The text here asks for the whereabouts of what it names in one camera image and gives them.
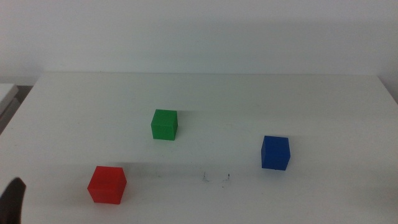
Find red cube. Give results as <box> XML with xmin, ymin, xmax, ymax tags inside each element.
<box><xmin>87</xmin><ymin>166</ymin><xmax>127</xmax><ymax>205</ymax></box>

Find green cube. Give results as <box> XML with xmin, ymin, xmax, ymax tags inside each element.
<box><xmin>150</xmin><ymin>108</ymin><xmax>178</xmax><ymax>141</ymax></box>

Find blue cube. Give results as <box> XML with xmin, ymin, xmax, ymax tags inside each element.
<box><xmin>261</xmin><ymin>135</ymin><xmax>291</xmax><ymax>171</ymax></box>

